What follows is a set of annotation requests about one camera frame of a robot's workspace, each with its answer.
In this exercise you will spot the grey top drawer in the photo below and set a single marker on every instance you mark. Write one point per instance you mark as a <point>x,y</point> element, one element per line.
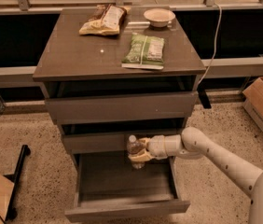
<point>100,109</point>

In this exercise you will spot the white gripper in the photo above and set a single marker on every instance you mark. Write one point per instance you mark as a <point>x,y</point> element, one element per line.
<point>156,146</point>

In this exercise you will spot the grey middle drawer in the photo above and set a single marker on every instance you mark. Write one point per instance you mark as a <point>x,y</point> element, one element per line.
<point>105,142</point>

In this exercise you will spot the grey open bottom drawer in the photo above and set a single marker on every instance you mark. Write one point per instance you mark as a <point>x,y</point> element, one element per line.
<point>108,187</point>

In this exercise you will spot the black stand leg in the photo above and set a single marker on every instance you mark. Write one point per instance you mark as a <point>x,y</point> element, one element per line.
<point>15,179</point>

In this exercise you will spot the yellow brown snack bag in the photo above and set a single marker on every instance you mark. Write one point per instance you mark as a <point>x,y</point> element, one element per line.
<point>106,20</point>

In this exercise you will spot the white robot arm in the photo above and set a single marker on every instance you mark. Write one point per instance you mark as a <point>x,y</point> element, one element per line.
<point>192,143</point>

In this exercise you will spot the clear plastic water bottle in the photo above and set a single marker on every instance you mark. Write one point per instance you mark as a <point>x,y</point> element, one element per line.
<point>135,150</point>

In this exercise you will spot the green snack bag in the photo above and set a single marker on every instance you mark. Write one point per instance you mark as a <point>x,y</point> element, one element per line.
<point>146,52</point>

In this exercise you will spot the grey drawer cabinet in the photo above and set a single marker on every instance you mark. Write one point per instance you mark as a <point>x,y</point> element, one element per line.
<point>74,66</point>

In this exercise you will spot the white ceramic bowl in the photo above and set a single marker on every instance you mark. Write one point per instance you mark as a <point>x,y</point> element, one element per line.
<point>159,17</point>

